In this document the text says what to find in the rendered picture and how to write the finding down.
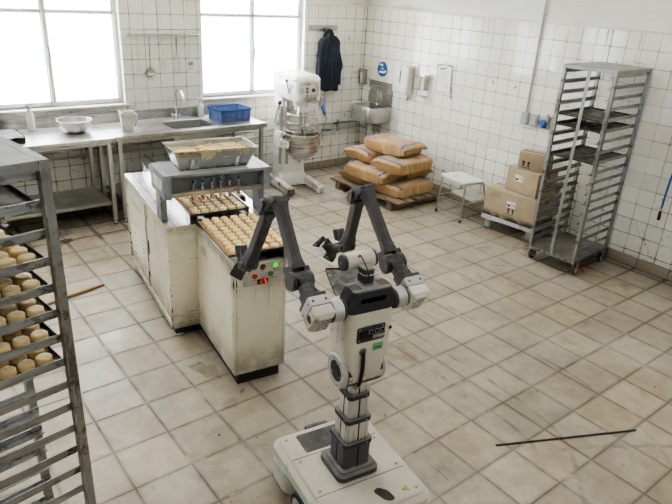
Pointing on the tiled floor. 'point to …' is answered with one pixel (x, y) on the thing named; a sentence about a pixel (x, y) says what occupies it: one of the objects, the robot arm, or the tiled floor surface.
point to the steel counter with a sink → (47, 135)
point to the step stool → (463, 189)
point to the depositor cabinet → (165, 253)
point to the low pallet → (389, 196)
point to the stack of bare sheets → (340, 278)
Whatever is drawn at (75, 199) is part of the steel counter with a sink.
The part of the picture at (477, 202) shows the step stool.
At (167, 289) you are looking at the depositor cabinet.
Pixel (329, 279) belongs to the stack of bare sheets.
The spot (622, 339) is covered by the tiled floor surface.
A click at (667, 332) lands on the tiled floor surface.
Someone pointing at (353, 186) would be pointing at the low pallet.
